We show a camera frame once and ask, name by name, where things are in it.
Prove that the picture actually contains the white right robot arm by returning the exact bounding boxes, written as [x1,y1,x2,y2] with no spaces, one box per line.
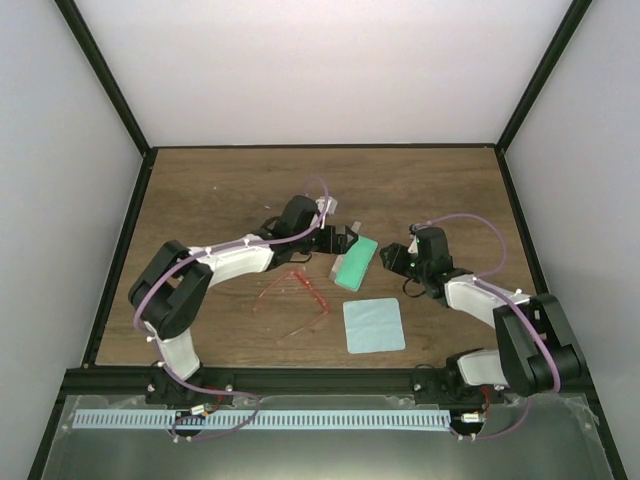
[380,226,587,403]

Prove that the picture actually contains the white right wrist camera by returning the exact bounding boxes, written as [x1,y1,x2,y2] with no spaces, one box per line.
[407,224,422,257]

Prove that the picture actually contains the red transparent sunglasses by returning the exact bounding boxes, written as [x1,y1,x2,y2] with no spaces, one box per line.
[252,268,330,344]

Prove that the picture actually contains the light blue slotted cable duct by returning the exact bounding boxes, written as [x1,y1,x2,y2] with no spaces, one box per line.
[71,409,451,432]

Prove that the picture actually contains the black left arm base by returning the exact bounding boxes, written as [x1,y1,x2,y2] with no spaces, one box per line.
[147,364,239,406]

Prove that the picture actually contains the light blue cleaning cloth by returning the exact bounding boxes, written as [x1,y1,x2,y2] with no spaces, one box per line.
[343,298,406,355]

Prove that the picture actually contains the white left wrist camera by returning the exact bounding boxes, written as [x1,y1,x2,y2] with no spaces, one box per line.
[316,196,338,228]

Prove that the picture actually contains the black aluminium frame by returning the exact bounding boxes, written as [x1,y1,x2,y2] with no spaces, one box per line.
[25,0,640,480]

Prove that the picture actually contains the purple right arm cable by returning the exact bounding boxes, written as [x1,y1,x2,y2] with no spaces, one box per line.
[414,213,564,441]

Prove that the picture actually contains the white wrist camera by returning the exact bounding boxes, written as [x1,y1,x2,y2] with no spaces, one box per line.
[407,224,422,257]
[316,196,338,228]

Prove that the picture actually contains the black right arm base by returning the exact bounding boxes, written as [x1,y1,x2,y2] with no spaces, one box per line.
[409,349,508,403]

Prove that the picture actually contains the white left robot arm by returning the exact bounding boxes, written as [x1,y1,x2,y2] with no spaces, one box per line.
[128,195,359,404]

